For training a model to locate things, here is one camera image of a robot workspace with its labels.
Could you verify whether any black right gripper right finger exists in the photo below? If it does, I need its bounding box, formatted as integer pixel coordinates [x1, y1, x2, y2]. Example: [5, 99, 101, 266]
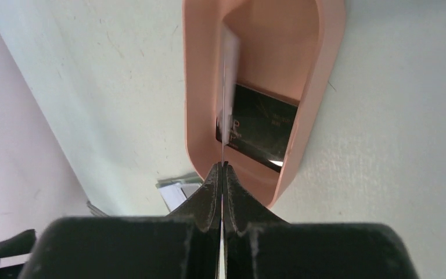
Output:
[222, 161, 286, 235]

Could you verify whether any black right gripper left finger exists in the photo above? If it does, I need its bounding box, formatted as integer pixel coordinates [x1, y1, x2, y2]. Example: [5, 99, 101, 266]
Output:
[165, 162, 222, 233]

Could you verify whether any green leather card holder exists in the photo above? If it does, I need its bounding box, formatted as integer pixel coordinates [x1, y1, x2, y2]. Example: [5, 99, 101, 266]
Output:
[156, 173, 203, 212]

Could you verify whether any black gold-print credit card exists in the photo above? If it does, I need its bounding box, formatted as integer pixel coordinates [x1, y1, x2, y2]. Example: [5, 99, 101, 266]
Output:
[215, 84, 298, 172]

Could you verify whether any white printed credit card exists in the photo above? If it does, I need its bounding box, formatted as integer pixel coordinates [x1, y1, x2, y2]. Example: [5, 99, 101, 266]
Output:
[218, 24, 240, 164]

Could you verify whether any pink oval plastic tray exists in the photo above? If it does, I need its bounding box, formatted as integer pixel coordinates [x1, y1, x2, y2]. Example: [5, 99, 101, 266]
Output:
[182, 1, 346, 207]

